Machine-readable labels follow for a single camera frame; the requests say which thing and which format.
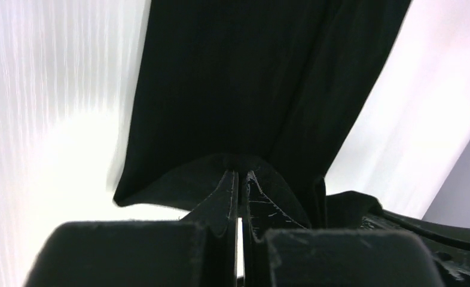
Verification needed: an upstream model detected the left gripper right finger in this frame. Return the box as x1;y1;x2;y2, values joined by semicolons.
242;172;444;286

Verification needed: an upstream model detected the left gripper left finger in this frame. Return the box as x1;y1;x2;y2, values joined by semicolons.
26;170;239;287

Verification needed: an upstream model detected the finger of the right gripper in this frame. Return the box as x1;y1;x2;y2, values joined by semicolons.
361;210;470;286

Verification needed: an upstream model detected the black t shirt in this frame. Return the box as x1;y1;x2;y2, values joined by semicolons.
114;1;410;228

